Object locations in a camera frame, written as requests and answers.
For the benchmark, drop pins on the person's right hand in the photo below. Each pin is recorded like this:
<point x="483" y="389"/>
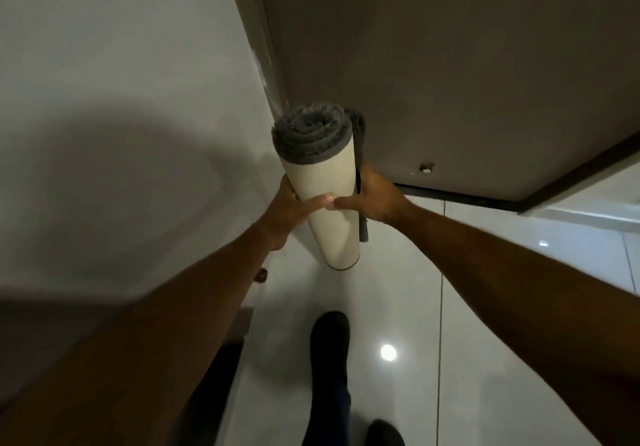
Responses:
<point x="377" y="195"/>

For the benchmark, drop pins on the person's left hand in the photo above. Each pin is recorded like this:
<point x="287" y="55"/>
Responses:
<point x="285" y="213"/>

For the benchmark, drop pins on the person's right thumb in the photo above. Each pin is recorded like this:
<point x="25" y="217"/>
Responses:
<point x="347" y="202"/>

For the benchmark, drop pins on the person's left thumb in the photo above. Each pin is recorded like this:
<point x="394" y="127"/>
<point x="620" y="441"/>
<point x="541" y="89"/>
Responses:
<point x="316" y="202"/>

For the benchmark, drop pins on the grey bath mat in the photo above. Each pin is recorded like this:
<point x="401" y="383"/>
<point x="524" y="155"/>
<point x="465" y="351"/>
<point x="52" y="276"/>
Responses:
<point x="322" y="180"/>

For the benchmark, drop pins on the person's right forearm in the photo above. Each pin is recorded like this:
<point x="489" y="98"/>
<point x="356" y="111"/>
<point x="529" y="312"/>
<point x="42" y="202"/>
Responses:
<point x="525" y="300"/>

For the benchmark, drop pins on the person's left forearm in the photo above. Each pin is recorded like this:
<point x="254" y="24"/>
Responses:
<point x="140" y="340"/>

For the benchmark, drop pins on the round metal door stopper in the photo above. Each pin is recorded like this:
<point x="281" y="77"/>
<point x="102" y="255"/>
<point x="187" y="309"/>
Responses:
<point x="426" y="168"/>

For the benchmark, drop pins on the small dark floor door stop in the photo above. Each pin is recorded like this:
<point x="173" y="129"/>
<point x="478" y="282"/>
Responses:
<point x="260" y="275"/>

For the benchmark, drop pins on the brown wooden door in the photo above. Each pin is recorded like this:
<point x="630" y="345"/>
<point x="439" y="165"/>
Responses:
<point x="450" y="70"/>

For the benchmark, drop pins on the person's dark trouser leg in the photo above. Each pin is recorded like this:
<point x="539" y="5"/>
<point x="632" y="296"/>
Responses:
<point x="327" y="380"/>

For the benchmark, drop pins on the person's dark shoe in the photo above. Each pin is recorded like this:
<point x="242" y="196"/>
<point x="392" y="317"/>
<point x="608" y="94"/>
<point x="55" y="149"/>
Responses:
<point x="384" y="434"/>

